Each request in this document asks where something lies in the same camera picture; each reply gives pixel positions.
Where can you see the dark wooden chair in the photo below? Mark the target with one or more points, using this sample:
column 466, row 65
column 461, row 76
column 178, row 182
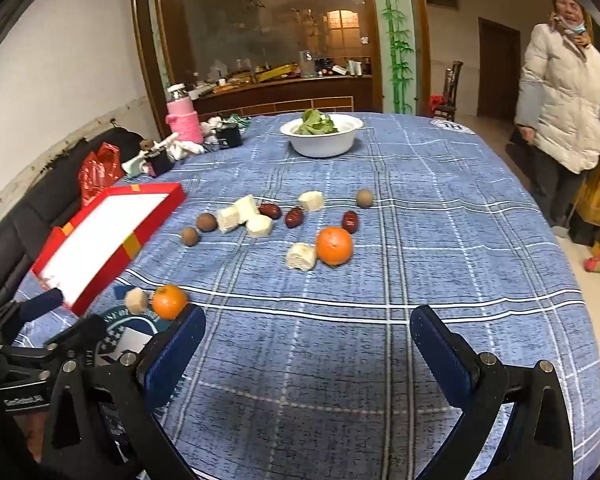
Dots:
column 450, row 90

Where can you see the bamboo print panel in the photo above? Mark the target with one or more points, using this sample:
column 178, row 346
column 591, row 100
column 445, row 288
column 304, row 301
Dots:
column 397, row 35

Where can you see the dark wooden door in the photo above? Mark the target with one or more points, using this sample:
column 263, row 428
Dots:
column 497, row 67

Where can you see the black sofa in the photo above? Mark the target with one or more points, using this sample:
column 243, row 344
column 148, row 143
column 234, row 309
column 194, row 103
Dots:
column 30, row 220

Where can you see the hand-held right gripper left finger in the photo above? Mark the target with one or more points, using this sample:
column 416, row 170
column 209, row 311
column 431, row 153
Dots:
column 175, row 355

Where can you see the black printed canister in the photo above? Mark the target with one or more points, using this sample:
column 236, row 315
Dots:
column 227, row 137

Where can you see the white cake cluster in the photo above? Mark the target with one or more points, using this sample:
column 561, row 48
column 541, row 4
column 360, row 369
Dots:
column 259, row 225

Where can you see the brown longan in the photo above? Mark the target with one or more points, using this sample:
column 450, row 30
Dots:
column 364, row 198
column 189, row 236

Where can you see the white gloves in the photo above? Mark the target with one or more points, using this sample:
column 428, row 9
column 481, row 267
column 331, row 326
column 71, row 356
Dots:
column 186, row 148

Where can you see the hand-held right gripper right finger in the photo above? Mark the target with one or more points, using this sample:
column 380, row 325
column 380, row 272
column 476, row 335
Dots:
column 445, row 355

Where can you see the white and green cloth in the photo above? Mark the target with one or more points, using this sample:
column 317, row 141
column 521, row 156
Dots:
column 228, row 121

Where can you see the large orange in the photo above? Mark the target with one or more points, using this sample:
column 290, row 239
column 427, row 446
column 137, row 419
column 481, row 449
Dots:
column 334, row 246

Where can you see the black cup with brown cork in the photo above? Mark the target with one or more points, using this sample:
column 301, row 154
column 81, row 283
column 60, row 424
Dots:
column 156, row 161

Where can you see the wooden sideboard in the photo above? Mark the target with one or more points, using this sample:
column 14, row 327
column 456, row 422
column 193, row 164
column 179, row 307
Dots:
column 280, row 94

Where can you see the small orange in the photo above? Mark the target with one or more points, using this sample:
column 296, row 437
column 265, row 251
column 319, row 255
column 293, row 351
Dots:
column 169, row 302

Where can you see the white cake piece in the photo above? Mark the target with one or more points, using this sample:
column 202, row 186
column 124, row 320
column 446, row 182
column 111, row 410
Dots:
column 246, row 208
column 311, row 201

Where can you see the red gift box white inside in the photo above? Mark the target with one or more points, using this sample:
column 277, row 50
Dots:
column 105, row 240

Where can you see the dark red date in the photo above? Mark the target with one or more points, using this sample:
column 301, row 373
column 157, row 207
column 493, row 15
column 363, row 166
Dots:
column 350, row 221
column 270, row 210
column 294, row 216

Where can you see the green leafy vegetables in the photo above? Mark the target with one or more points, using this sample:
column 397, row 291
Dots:
column 317, row 122

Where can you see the brown kiwi fruit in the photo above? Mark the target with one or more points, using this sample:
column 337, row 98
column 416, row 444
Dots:
column 206, row 221

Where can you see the pink knit-sleeved bottle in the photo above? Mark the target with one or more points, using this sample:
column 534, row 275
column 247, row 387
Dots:
column 182, row 115

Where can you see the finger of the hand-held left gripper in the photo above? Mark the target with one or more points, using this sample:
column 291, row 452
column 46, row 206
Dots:
column 80, row 335
column 42, row 302

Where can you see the clear glass jar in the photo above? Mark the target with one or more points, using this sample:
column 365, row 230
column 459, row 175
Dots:
column 306, row 64

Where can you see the white bowl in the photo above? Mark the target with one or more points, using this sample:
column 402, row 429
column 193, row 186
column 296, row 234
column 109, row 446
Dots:
column 321, row 144

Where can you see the red plastic bag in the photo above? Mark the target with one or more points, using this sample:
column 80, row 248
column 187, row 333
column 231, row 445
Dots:
column 100, row 172

